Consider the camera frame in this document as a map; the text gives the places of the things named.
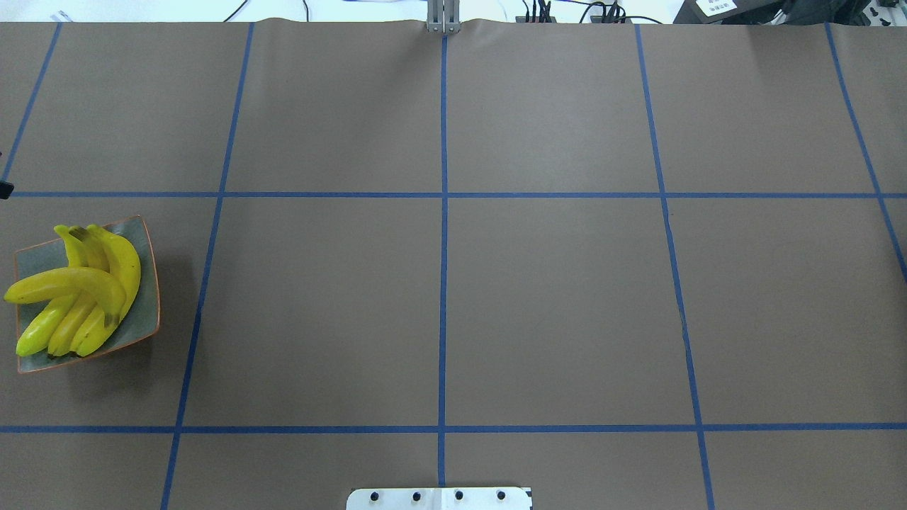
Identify yellow banana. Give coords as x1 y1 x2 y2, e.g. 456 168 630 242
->
70 224 142 356
3 267 127 327
48 225 109 356

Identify grey square plate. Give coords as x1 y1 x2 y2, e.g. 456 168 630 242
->
13 215 161 374

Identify black box with label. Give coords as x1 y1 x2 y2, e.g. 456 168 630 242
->
672 1 785 25

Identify aluminium frame post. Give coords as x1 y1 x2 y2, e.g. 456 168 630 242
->
427 0 462 35

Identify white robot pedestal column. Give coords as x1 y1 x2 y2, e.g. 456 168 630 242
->
346 487 534 509

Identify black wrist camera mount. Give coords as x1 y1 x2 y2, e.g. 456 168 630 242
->
0 180 14 200

